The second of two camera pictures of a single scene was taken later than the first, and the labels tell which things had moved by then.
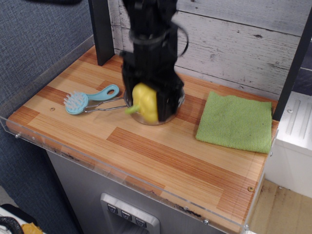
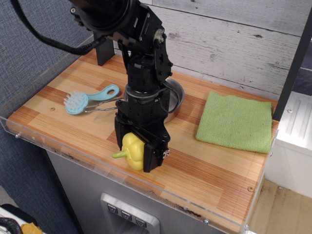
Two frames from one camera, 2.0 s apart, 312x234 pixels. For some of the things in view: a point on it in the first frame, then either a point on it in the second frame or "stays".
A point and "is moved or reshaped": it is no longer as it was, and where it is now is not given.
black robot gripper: [154, 60] → [144, 115]
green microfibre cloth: [237, 123] stays
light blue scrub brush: [76, 103] stays
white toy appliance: [290, 164] stays
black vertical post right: [297, 67] stays
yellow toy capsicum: [145, 101] is moved or reshaped
